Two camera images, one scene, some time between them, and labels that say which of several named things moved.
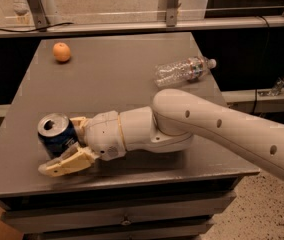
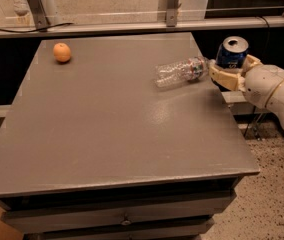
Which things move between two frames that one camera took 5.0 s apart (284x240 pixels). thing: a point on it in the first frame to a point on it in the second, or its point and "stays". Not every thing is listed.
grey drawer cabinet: (168, 193) stays
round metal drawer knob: (126, 222) stays
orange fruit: (61, 52) stays
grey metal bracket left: (35, 7) stays
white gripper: (102, 135) to (263, 83)
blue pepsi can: (56, 133) to (232, 52)
